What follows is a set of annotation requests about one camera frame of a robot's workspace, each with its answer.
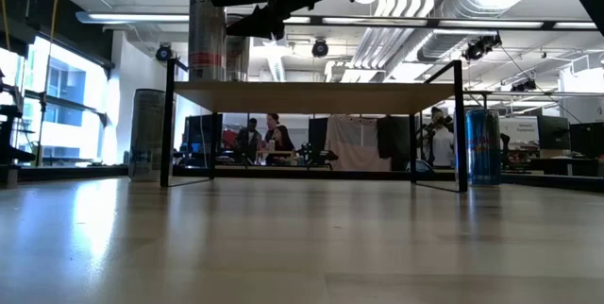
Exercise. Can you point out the white beverage can black lid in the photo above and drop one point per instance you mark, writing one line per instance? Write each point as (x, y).
(146, 134)
(238, 58)
(206, 35)

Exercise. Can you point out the blue Red Bull can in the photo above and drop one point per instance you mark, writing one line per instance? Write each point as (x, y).
(483, 153)

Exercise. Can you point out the black background robot arm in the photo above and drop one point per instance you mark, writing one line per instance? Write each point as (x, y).
(316, 155)

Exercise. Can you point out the wooden shelf black metal legs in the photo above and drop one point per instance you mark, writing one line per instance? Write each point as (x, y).
(311, 98)

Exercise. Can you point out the round black ceiling speaker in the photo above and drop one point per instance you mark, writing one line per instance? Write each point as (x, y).
(163, 52)
(320, 48)

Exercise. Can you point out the person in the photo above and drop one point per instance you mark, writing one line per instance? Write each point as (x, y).
(273, 124)
(247, 143)
(282, 146)
(443, 148)

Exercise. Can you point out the long linear ceiling light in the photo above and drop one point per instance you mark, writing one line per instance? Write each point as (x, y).
(141, 17)

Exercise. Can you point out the black hanging cloth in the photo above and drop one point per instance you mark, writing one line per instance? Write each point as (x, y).
(318, 134)
(394, 136)

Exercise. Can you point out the black computer monitor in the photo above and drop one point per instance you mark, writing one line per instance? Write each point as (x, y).
(553, 131)
(198, 131)
(587, 140)

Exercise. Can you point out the pale pink hanging cloth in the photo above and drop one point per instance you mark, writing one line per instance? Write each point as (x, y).
(354, 143)

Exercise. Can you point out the black ceiling spotlight cluster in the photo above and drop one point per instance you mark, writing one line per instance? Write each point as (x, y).
(476, 49)

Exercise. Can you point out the large bright window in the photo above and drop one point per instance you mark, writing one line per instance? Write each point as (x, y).
(71, 106)

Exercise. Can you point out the white sign board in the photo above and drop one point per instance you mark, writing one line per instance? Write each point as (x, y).
(519, 129)

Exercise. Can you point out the black equipment rack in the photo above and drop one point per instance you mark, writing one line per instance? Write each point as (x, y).
(7, 153)

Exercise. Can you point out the black aluminium table frame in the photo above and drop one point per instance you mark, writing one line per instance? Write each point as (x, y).
(94, 173)

